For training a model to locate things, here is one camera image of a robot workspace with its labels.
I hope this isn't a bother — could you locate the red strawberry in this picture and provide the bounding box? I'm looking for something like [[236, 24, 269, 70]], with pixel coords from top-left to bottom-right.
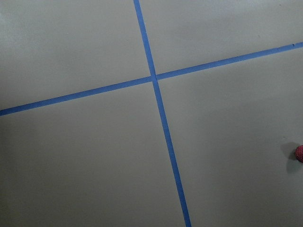
[[294, 145, 303, 163]]

